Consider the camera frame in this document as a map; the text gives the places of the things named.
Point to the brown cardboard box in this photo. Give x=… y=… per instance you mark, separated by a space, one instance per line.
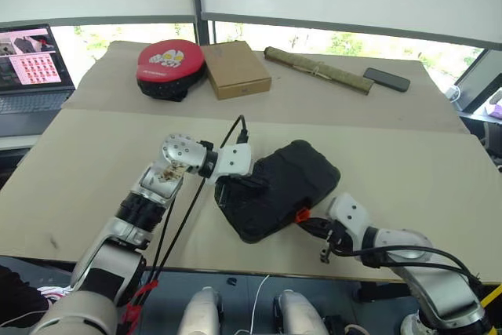
x=237 y=70

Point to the dark chair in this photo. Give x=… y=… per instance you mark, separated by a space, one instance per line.
x=494 y=146

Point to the white charger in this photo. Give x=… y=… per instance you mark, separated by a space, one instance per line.
x=454 y=93

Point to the black fabric pouch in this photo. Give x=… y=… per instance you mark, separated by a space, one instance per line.
x=282 y=186

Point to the black smartphone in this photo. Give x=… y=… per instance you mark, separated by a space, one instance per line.
x=386 y=79

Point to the red black punching pad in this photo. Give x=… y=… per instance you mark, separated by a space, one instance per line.
x=168 y=68

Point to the silver rounded robot leg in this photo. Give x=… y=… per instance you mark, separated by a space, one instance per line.
x=298 y=315
x=202 y=313

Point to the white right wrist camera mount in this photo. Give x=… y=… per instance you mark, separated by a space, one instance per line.
x=351 y=213

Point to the rolled bamboo mat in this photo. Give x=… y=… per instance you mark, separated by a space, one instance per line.
x=317 y=70

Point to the small black floor object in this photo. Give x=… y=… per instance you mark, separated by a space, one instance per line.
x=231 y=281

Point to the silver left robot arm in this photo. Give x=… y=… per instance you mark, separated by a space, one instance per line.
x=117 y=248

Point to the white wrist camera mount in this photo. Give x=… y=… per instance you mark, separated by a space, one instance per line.
x=235 y=158
x=351 y=213

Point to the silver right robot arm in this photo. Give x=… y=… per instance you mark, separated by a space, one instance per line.
x=431 y=280

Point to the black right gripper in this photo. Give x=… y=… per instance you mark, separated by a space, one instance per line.
x=335 y=235

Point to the open laptop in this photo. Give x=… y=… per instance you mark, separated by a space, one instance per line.
x=31 y=76

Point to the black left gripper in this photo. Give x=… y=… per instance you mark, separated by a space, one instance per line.
x=253 y=184

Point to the tan cardboard sheet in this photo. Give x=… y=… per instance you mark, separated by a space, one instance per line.
x=98 y=162
x=333 y=107

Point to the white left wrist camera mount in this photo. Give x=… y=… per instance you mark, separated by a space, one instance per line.
x=235 y=158

